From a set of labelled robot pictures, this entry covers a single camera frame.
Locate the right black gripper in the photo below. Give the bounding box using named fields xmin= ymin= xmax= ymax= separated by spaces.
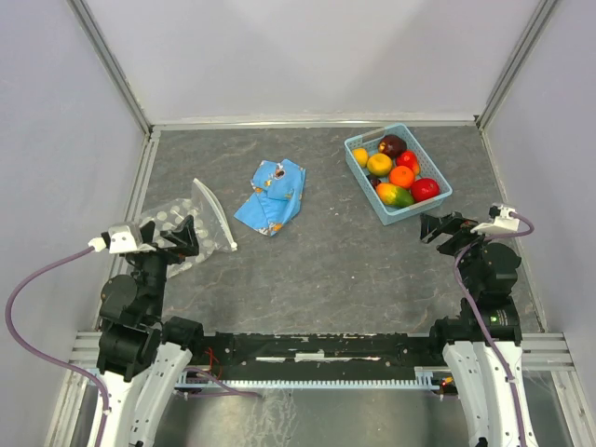
xmin=417 ymin=210 xmax=502 ymax=294

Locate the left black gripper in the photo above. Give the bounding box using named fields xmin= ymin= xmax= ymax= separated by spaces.
xmin=134 ymin=212 xmax=199 ymax=318

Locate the bright red apple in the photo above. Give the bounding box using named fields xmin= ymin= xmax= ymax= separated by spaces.
xmin=410 ymin=178 xmax=440 ymax=203

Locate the clear dotted zip bag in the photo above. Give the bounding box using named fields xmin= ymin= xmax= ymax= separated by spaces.
xmin=139 ymin=179 xmax=237 ymax=278

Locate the green orange mango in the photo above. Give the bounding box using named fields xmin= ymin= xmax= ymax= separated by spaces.
xmin=375 ymin=183 xmax=415 ymax=209

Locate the orange tangerine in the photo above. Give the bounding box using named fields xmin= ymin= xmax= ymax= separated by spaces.
xmin=387 ymin=166 xmax=416 ymax=190

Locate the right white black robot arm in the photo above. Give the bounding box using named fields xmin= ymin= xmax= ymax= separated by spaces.
xmin=420 ymin=205 xmax=537 ymax=446

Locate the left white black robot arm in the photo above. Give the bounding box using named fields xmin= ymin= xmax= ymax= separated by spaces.
xmin=89 ymin=216 xmax=206 ymax=446

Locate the light blue plastic basket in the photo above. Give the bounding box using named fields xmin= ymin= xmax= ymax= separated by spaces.
xmin=345 ymin=123 xmax=453 ymax=225

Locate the red yellow pear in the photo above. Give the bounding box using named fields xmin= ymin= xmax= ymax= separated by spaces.
xmin=396 ymin=150 xmax=421 ymax=176

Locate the small dark plum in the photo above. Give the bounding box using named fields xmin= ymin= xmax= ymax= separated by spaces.
xmin=367 ymin=174 xmax=381 ymax=189

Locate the yellow round fruit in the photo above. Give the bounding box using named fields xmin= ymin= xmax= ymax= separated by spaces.
xmin=366 ymin=153 xmax=393 ymax=177

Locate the dark red apple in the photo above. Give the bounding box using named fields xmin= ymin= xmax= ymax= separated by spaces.
xmin=377 ymin=134 xmax=408 ymax=159

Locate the small yellow lemon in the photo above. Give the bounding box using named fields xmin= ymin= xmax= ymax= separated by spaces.
xmin=352 ymin=147 xmax=369 ymax=169

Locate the blue patterned cloth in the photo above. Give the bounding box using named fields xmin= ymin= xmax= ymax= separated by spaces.
xmin=234 ymin=159 xmax=306 ymax=237

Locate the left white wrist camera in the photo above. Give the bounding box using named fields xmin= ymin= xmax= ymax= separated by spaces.
xmin=88 ymin=223 xmax=142 ymax=254

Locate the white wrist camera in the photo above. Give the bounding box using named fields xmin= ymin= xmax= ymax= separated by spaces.
xmin=88 ymin=223 xmax=142 ymax=254
xmin=470 ymin=203 xmax=520 ymax=236

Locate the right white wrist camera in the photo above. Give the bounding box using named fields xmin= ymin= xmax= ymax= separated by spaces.
xmin=470 ymin=203 xmax=520 ymax=236

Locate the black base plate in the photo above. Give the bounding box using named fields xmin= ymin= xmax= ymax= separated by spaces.
xmin=190 ymin=332 xmax=446 ymax=383

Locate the light blue cable duct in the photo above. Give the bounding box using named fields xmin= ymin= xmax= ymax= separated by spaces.
xmin=174 ymin=366 xmax=457 ymax=391

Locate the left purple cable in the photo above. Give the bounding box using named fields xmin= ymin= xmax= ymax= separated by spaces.
xmin=4 ymin=246 xmax=113 ymax=447

